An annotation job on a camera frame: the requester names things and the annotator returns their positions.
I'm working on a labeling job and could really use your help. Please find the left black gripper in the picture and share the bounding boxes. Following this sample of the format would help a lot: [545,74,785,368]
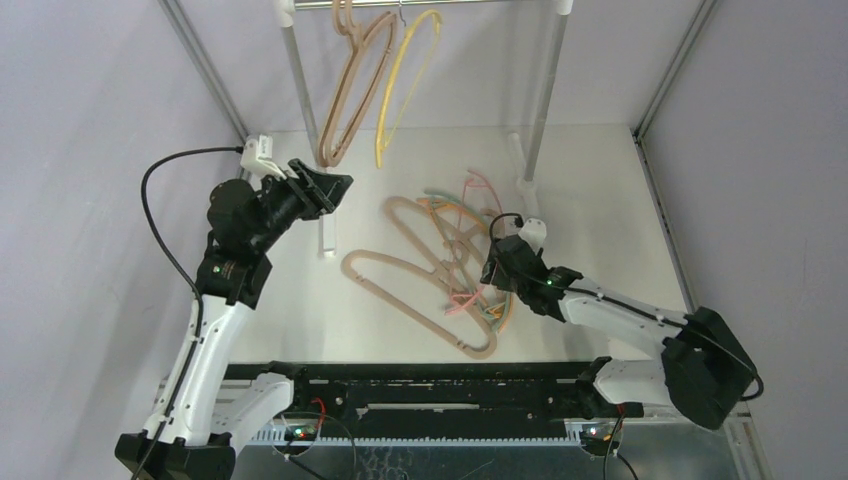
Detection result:
[249,159,352,252]

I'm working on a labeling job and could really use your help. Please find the pink wire hanger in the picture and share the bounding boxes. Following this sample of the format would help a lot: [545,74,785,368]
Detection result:
[444,168,503,316]

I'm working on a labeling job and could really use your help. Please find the beige plastic hanger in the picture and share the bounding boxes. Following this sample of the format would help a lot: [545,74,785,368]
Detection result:
[341,249,512,360]
[383,191,513,323]
[324,9,399,168]
[316,0,392,168]

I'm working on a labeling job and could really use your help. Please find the yellow wire hanger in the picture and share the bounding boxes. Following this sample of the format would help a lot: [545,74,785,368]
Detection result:
[374,8,444,169]

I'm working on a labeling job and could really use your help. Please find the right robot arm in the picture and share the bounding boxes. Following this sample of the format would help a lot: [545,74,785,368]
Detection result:
[481,234,765,430]

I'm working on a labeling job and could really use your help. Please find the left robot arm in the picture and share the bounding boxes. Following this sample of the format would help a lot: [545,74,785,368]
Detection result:
[114,159,354,479]

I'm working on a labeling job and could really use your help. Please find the white metal clothes rack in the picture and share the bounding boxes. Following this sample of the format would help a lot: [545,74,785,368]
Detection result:
[273,1,573,217]

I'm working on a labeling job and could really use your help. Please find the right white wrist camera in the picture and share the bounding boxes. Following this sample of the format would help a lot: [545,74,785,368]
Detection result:
[518,217,547,254]

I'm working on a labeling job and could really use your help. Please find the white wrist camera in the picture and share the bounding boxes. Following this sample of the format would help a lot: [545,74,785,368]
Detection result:
[239,134,289,180]
[518,217,547,254]

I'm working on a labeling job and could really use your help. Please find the right black camera cable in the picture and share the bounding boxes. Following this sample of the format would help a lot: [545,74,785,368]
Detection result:
[488,211,766,403]

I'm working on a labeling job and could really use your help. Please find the orange wire hanger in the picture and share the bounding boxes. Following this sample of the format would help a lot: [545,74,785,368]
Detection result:
[417,197,517,334]

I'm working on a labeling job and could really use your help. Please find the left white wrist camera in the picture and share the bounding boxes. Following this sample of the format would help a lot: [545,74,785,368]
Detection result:
[239,134,289,180]

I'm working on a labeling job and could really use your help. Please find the green wire hanger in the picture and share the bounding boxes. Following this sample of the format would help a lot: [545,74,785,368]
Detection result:
[418,188,515,326]

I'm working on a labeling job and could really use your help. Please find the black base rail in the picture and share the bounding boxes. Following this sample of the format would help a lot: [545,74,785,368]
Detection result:
[250,361,645,440]

